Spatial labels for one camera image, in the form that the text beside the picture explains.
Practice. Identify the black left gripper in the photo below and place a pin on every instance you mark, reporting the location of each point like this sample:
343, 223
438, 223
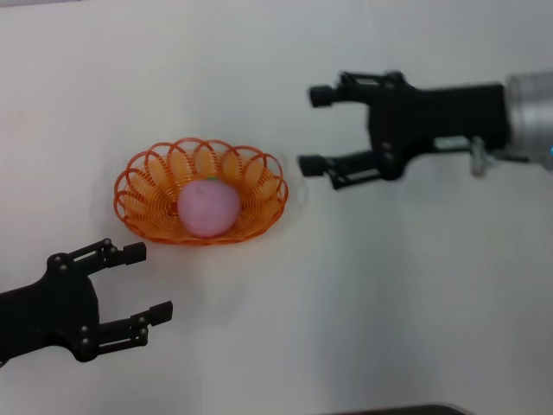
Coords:
47, 307

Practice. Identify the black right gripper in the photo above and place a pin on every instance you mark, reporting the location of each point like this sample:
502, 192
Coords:
440, 116

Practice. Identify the orange plastic woven basket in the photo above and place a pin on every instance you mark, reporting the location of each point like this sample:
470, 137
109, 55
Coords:
147, 203

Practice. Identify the pink peach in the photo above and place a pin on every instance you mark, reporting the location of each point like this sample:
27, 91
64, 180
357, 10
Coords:
207, 209

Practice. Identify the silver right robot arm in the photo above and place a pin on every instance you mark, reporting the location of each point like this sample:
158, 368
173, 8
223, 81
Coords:
533, 116

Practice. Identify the dark robot torso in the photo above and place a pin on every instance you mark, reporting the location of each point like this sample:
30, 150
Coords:
402, 410

